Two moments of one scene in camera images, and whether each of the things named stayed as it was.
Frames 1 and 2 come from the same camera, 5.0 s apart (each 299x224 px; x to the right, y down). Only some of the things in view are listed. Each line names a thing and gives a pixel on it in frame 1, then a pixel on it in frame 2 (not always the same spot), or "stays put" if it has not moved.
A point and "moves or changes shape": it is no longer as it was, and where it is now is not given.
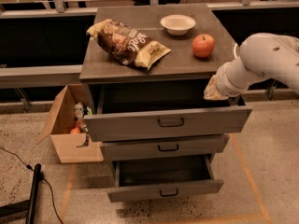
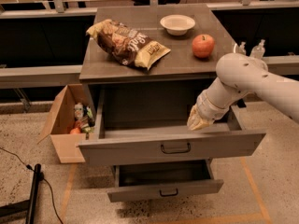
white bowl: (177, 24) stays put
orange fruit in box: (76, 131) stays put
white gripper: (223, 79) → (206, 107)
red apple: (203, 46) stays put
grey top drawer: (119, 112) moves or changes shape
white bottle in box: (78, 109) stays put
